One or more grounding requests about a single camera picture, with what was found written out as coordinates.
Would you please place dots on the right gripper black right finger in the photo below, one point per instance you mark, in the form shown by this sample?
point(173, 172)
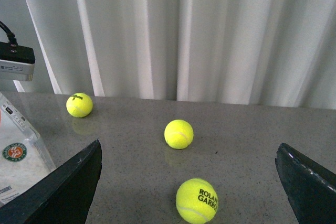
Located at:
point(310, 187)

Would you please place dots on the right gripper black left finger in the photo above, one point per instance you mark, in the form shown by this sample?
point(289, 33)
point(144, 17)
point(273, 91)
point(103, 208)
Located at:
point(64, 196)

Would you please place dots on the Roland Garros tennis ball can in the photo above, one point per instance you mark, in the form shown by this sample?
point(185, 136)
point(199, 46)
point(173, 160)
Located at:
point(24, 157)

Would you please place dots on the far Wilson tennis ball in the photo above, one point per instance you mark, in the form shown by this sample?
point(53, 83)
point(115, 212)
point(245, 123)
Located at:
point(79, 105)

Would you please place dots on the Roland Garros tennis ball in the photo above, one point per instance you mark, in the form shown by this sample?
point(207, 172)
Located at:
point(197, 201)

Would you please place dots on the middle yellow tennis ball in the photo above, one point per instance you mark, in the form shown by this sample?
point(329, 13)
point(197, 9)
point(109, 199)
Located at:
point(178, 134)

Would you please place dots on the white pleated curtain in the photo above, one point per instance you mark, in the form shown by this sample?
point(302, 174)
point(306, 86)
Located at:
point(269, 52)

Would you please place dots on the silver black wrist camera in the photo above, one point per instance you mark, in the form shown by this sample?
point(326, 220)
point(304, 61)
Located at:
point(17, 62)

